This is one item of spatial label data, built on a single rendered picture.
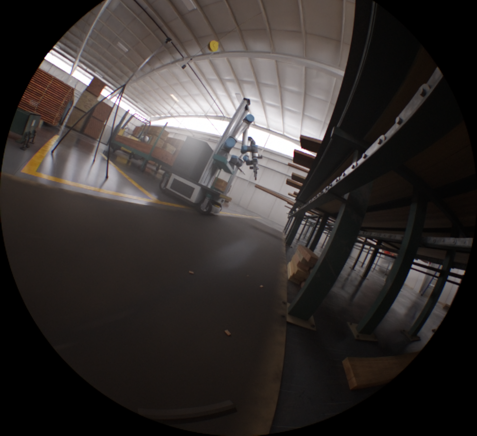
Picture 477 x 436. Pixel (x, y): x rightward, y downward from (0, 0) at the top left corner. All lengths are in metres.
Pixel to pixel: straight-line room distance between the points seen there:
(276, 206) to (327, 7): 11.95
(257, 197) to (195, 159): 9.93
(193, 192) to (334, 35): 6.82
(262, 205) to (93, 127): 12.82
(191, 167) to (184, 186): 0.27
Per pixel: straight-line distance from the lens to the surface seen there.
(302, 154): 1.16
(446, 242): 0.86
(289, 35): 7.36
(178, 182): 1.89
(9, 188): 0.87
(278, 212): 11.30
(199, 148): 1.97
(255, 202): 11.57
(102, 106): 10.42
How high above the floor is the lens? 0.34
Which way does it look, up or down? 1 degrees up
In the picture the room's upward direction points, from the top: 25 degrees clockwise
